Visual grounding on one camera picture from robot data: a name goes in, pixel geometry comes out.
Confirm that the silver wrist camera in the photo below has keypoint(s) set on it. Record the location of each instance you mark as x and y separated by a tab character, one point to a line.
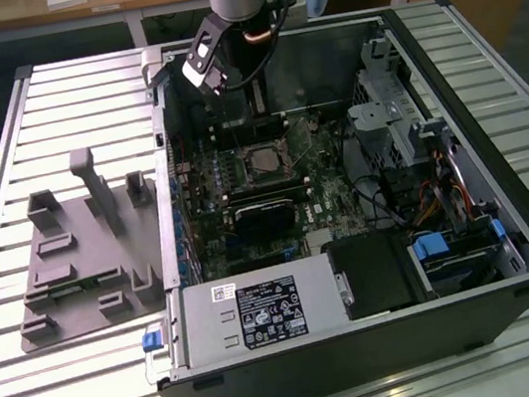
204	74

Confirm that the green motherboard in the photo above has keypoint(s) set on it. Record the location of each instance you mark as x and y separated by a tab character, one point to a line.
333	187

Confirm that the blue disk carrier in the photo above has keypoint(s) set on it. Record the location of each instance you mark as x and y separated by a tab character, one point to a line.
428	247

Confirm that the silver coin cell battery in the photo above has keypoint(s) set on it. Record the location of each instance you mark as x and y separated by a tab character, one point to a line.
314	124

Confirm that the silver drive cage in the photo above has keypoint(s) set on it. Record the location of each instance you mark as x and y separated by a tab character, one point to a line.
382	114

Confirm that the RAM slot with white clips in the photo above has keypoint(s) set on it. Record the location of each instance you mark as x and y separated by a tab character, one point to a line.
270	201
268	192

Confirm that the silver topped CPU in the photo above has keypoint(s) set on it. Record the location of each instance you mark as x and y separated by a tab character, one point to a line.
266	160

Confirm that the RAM slot with black clips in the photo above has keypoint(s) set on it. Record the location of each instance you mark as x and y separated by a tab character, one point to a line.
269	196
268	188

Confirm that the blue plastic clip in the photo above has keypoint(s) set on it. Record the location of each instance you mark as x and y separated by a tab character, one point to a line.
498	229

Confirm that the black plastic bay box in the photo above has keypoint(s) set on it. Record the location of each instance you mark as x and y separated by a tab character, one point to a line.
372	272

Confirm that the black graphics card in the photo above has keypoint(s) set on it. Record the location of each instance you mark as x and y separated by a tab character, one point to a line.
265	218

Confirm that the CPU socket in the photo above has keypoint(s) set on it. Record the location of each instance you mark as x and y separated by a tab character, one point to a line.
269	181

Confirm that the grey parts rack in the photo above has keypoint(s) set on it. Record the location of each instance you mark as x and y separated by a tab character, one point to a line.
81	247

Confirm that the black PC case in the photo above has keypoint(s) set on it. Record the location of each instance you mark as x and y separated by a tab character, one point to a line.
322	370

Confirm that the silver power supply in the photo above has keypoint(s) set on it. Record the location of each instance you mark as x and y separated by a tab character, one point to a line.
209	328

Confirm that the blue plastic latch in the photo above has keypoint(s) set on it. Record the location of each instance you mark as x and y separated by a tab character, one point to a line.
152	339

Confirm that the silver chipset heatsink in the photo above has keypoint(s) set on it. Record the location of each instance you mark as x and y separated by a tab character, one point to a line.
320	239

